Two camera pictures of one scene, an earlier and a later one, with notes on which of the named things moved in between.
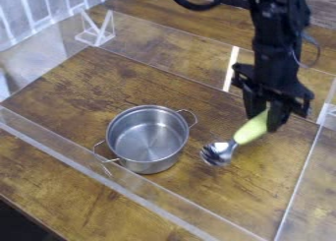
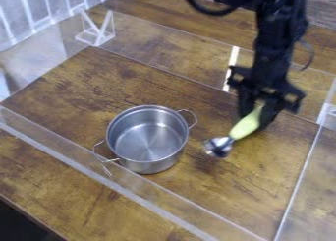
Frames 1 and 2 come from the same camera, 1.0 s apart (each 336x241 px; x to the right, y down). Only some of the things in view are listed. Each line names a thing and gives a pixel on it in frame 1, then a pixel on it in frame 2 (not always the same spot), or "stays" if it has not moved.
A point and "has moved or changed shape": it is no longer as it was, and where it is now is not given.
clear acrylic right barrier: [309, 215] stays
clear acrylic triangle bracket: [96, 34] stays
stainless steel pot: [145, 138] stays
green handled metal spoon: [216, 153] has moved or changed shape
